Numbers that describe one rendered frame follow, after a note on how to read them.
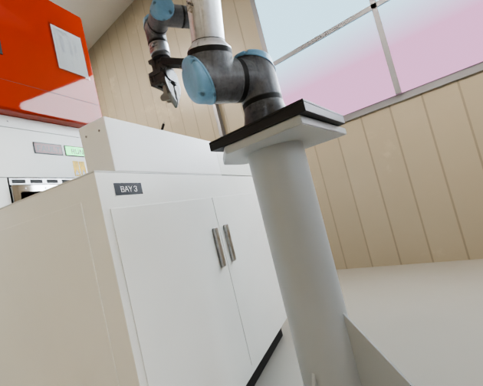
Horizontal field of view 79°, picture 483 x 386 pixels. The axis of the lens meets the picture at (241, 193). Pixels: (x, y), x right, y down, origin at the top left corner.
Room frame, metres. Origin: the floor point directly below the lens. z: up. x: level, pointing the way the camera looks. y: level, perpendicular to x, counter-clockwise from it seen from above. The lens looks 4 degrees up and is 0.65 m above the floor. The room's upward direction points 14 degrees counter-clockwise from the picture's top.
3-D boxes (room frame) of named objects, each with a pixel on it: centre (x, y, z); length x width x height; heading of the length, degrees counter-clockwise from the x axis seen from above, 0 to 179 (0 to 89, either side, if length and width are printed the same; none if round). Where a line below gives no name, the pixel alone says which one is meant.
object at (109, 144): (0.96, 0.21, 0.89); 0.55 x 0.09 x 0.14; 156
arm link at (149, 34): (1.08, 0.17, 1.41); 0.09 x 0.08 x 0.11; 28
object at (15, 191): (1.24, 0.72, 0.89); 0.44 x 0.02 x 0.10; 156
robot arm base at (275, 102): (0.81, -0.12, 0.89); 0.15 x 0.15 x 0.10
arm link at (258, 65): (0.81, -0.11, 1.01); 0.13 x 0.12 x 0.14; 118
